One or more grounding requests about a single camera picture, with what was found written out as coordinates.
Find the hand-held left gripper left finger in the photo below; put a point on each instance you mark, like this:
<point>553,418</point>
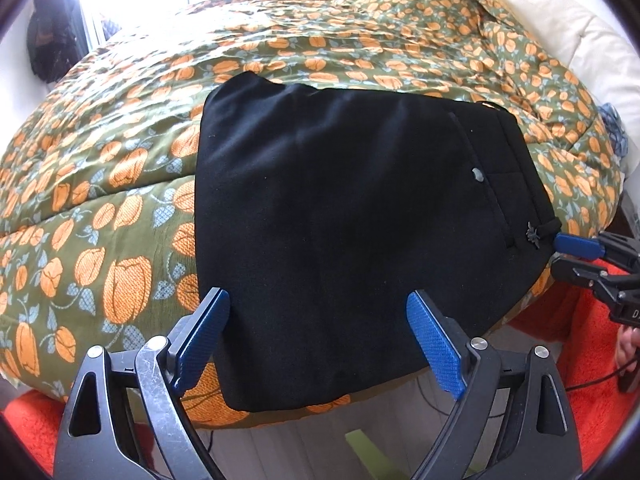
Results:
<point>202,340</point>

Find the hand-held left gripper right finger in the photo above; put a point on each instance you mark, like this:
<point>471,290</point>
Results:
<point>435,345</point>

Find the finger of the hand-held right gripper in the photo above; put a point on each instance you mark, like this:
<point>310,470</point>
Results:
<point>575,245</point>
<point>575,270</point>

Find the black pants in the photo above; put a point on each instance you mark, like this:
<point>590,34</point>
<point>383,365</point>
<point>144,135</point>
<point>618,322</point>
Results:
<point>325,210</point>

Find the person's right hand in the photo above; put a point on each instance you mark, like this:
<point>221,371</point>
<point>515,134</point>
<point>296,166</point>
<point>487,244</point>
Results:
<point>629,347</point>

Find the orange shaggy rug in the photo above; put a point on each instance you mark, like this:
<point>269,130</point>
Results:
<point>575,410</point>

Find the blue knitted cloth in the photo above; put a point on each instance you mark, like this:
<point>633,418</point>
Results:
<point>616,130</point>

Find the green flat object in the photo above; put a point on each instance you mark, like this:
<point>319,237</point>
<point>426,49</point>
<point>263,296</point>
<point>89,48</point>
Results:
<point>372,455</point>

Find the white pillow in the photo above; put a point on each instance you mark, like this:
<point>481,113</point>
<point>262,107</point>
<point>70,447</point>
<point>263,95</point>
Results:
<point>565,25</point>

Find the green orange floral blanket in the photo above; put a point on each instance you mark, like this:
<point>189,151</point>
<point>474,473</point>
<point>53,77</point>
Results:
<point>125,125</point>

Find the black hanging bag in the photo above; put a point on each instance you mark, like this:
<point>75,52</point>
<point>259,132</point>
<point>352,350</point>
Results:
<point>55,30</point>

